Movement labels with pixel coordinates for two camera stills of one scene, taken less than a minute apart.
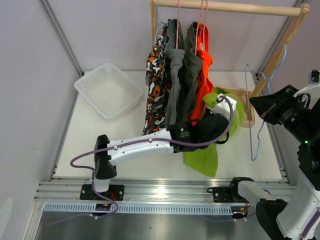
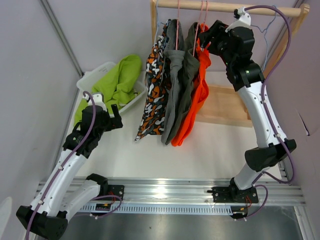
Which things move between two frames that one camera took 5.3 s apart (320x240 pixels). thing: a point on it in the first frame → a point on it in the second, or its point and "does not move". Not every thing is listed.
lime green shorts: (237, 115) → (116, 85)
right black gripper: (268, 105) → (217, 31)
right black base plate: (226, 194) does not move
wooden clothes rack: (246, 93) does not move
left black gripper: (207, 113) → (113, 122)
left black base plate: (115, 192) does not move
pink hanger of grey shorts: (177, 24) does not move
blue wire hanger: (273, 67) → (265, 36)
